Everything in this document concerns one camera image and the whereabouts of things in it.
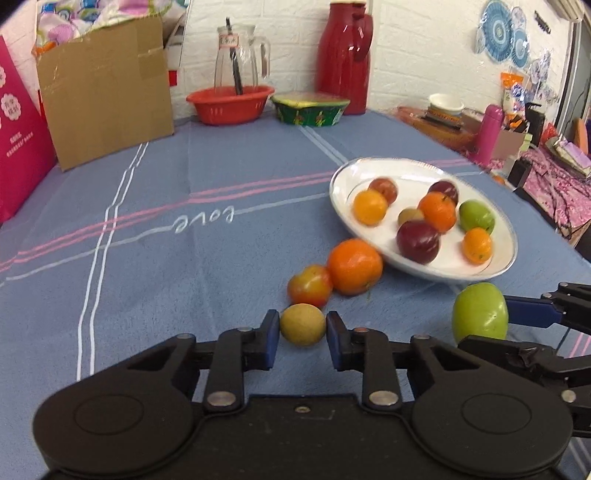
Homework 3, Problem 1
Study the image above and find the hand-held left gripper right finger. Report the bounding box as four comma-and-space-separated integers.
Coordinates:
325, 311, 527, 412

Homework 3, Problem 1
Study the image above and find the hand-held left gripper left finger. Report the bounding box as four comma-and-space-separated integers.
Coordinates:
78, 309, 281, 412

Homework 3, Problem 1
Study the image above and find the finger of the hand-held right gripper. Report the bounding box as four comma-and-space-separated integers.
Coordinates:
458, 335, 591, 438
503, 281, 591, 335

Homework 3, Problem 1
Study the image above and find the brown longan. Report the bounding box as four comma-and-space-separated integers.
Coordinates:
280, 304, 327, 346
397, 207, 426, 228

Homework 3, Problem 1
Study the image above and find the round green apple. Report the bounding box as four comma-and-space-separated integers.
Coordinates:
451, 282, 509, 343

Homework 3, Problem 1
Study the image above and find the small orange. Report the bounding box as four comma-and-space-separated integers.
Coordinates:
462, 227, 493, 265

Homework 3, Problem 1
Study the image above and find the white plate with blue rim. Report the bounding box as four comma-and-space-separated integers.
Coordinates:
329, 157, 518, 283

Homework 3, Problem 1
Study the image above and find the dark red plum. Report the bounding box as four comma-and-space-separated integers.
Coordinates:
396, 220, 441, 265
427, 180, 460, 206

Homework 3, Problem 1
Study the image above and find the large orange with stem mark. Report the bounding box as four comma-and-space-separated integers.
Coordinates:
418, 192, 458, 234

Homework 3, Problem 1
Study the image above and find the yellowish orange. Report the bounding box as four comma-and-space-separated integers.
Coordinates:
353, 189, 389, 227

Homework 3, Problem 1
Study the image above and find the red apple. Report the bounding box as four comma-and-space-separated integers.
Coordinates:
368, 176, 399, 205

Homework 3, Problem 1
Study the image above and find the small red-green apple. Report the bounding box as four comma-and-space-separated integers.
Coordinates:
287, 264, 334, 309

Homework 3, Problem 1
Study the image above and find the pink floral cloth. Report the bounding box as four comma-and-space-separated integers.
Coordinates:
522, 148, 591, 241

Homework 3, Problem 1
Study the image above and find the blue striped tablecloth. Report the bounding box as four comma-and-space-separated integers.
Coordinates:
0, 108, 591, 480

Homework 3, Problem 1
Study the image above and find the black charger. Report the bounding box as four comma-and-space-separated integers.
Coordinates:
508, 159, 532, 188

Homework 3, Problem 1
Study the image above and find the small cardboard box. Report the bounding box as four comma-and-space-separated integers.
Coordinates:
492, 124, 532, 160

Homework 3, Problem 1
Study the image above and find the pink bottle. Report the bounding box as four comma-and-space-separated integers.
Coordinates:
472, 104, 505, 166

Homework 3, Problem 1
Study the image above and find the wooden tray with bowls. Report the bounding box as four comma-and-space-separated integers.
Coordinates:
397, 105, 481, 151

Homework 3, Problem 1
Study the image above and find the orange snack packet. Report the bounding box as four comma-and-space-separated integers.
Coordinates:
501, 71, 527, 116

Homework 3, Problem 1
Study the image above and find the green patterned bowl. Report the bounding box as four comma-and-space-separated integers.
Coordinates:
270, 91, 351, 127

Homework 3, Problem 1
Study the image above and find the red plastic basket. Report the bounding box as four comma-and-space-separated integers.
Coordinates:
187, 85, 275, 126

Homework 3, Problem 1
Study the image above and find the medium blue paper fan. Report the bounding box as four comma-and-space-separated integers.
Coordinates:
512, 28, 532, 70

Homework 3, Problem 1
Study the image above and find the black stick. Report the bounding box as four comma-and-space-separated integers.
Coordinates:
225, 17, 245, 95

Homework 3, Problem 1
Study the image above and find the red thermos jug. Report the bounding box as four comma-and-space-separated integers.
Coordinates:
315, 1, 374, 116

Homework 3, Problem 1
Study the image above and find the glass pitcher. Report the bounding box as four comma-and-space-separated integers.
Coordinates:
213, 24, 271, 90

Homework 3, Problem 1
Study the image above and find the large blue paper fan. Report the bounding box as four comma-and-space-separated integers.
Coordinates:
478, 0, 515, 63

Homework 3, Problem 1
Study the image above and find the pink tote bag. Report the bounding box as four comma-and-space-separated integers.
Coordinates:
0, 34, 58, 224

